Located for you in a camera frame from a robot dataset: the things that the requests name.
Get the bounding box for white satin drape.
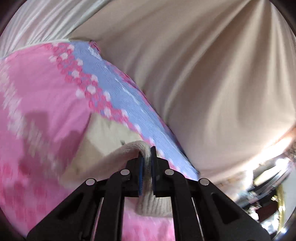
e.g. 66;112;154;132
1;1;109;58

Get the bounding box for cream knit sweater black hearts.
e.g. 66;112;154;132
59;113;172;217

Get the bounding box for beige curtain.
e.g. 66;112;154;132
71;1;295;182

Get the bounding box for cluttered dark shelf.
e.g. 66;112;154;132
219;143;296;237

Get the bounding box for pink blue floral bedspread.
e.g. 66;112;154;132
1;41;198;236

